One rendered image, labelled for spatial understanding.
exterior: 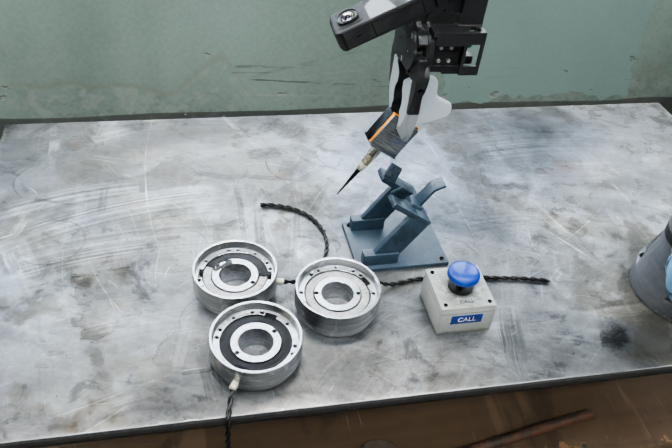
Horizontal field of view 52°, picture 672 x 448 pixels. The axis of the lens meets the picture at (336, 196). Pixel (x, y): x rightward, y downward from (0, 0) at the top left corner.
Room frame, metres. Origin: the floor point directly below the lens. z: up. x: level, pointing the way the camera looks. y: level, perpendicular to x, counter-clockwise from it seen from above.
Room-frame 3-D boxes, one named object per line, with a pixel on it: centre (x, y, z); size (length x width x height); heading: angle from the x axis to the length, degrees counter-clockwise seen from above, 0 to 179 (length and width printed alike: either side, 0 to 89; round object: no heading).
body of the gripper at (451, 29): (0.74, -0.10, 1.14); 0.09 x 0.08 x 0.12; 105
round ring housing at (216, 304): (0.62, 0.12, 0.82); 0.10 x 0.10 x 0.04
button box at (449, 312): (0.62, -0.17, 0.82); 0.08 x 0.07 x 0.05; 104
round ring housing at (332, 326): (0.60, -0.01, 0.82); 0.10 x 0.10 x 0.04
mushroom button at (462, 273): (0.62, -0.16, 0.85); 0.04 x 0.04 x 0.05
